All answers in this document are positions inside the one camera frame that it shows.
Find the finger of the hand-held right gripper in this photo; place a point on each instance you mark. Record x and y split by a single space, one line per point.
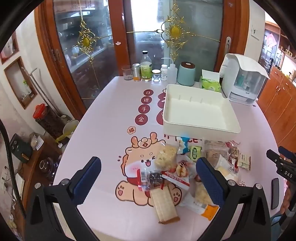
288 154
275 157

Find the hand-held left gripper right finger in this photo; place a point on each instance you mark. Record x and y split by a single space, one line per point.
209 180

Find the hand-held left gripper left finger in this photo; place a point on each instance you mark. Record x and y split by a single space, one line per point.
89 178

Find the orange puffed rice packet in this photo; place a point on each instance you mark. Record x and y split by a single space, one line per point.
198 197

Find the bread picture snack packet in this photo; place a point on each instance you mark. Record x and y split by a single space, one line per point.
183 169

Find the green snack packet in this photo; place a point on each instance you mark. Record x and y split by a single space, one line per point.
196 153

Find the small white brown snack packet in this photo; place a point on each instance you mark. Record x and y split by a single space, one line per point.
244 161

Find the clear red snack packet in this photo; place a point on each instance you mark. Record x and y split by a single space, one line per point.
234 151

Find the blue and white snack packet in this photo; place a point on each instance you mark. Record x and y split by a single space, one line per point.
185 147

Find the clear rice cracker packet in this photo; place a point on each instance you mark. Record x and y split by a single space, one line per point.
165 157

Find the long wafer packet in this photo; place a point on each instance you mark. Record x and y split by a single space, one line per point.
164 206

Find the dark chocolate snack packet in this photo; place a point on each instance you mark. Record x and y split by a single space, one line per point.
153 179

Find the white plastic tray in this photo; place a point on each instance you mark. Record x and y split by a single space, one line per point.
196 111

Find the person's right forearm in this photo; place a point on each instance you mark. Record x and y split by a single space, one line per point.
288 199

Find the black flat phone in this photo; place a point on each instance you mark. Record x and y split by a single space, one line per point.
275 193

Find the glass jar black lid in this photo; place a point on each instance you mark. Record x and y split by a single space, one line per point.
47 168

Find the wooden cabinets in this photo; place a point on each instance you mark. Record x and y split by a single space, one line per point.
277 99

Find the wooden side table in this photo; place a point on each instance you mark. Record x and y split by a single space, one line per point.
34 166

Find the red lid storage jar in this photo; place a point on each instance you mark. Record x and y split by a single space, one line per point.
48 122

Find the black small appliance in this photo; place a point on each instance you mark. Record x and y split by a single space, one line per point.
20 147

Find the white cup cabinet appliance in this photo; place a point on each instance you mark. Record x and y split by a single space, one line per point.
235 69

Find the grey mop pole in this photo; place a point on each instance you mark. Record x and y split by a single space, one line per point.
44 92

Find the green tissue pack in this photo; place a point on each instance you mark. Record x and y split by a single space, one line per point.
210 83

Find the teal canister brown lid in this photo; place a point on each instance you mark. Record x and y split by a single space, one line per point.
186 75

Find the clear drinking glass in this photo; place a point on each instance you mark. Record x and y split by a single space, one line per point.
127 73

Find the white squeeze bottle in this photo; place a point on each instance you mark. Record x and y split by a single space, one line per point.
172 74

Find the metal drink can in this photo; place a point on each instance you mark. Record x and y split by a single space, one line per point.
136 73

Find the white pill bottle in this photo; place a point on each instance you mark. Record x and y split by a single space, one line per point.
164 73

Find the small glass jar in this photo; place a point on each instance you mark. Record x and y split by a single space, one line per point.
156 76

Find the green label oil bottle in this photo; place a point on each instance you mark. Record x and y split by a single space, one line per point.
146 69

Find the gold door ornament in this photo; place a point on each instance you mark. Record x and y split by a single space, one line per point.
175 30
86 41

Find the wooden framed glass door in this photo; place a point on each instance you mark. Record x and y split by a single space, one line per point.
69 34
203 27

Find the white light switch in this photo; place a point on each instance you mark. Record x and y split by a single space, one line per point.
255 32

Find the wooden wall niche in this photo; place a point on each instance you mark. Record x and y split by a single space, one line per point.
10 69

